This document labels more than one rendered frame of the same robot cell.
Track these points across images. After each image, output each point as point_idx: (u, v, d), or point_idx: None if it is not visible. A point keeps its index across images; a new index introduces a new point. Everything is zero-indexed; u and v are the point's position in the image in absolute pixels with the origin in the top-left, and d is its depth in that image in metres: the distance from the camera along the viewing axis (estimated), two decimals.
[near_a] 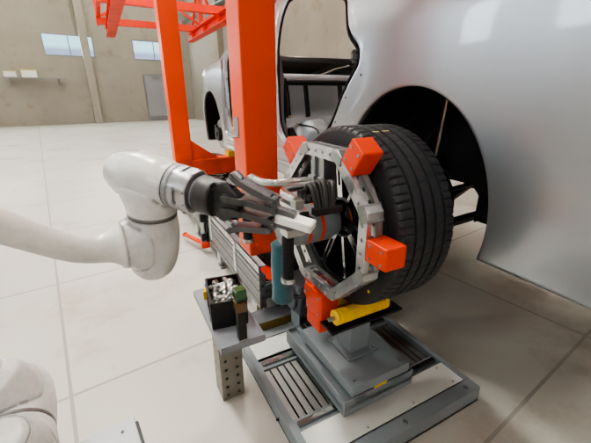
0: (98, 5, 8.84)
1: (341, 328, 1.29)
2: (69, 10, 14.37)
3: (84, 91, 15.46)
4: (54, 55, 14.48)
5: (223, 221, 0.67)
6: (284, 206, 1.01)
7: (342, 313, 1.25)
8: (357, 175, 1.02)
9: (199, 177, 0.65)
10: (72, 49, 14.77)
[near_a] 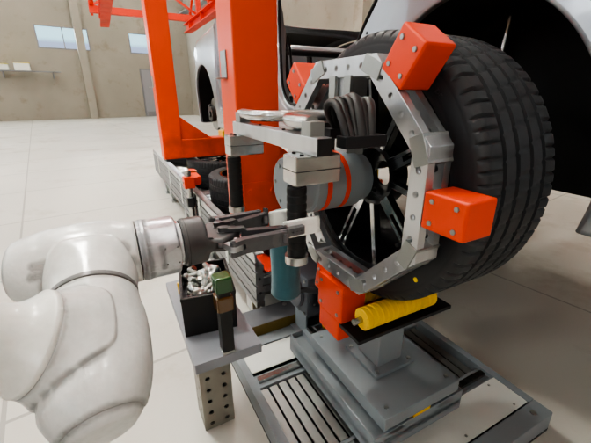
0: None
1: (371, 334, 0.89)
2: (63, 2, 13.98)
3: (79, 85, 15.07)
4: (47, 48, 14.09)
5: None
6: (290, 137, 0.62)
7: (373, 313, 0.86)
8: (409, 88, 0.63)
9: (189, 257, 0.51)
10: (67, 42, 14.38)
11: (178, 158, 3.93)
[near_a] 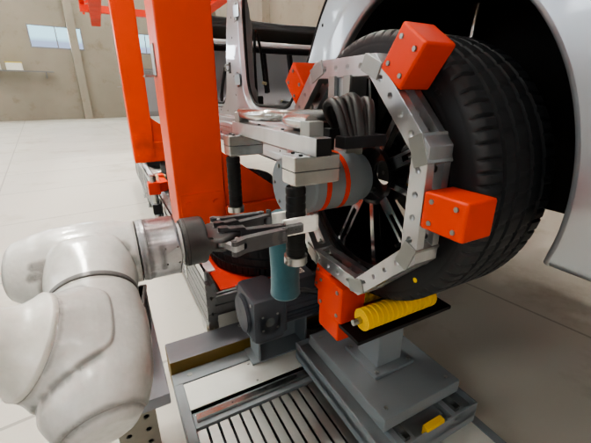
0: None
1: (370, 335, 0.89)
2: (56, 1, 13.83)
3: (73, 85, 14.92)
4: (40, 47, 13.95)
5: None
6: (289, 137, 0.62)
7: (372, 314, 0.85)
8: (408, 88, 0.63)
9: (189, 257, 0.51)
10: (60, 41, 14.23)
11: (157, 161, 3.78)
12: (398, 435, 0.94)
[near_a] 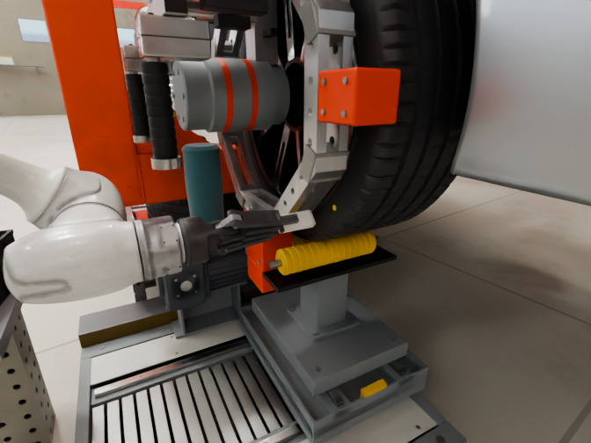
0: None
1: (295, 282, 0.77)
2: None
3: None
4: (32, 42, 13.80)
5: (215, 250, 0.59)
6: (152, 6, 0.50)
7: (293, 254, 0.73)
8: None
9: (186, 238, 0.50)
10: None
11: None
12: (331, 400, 0.82)
